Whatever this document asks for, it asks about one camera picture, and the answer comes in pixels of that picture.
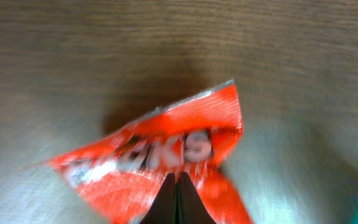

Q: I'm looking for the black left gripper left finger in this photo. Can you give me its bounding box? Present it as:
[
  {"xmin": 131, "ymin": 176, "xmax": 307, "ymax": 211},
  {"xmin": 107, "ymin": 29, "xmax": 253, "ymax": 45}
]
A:
[{"xmin": 140, "ymin": 173, "xmax": 177, "ymax": 224}]

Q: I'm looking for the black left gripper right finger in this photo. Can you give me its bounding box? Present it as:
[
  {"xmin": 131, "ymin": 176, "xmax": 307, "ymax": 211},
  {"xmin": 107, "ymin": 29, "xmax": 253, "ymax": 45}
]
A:
[{"xmin": 177, "ymin": 172, "xmax": 216, "ymax": 224}]

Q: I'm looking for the red candy bag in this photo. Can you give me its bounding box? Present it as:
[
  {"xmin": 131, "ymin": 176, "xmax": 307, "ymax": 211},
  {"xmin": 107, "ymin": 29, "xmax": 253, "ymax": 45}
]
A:
[{"xmin": 48, "ymin": 80, "xmax": 252, "ymax": 223}]

